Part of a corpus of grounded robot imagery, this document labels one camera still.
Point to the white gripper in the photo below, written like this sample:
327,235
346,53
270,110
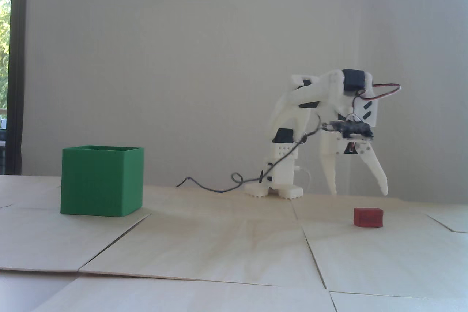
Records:
338,146

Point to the red block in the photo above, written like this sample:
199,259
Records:
368,217

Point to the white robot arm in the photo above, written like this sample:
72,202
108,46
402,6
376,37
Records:
285,107

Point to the green box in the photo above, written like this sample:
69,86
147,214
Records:
95,184

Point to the light plywood sheet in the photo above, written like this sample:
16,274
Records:
384,260
453,217
182,297
36,239
402,304
204,250
329,209
204,206

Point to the dark window frame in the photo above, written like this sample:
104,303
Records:
16,70

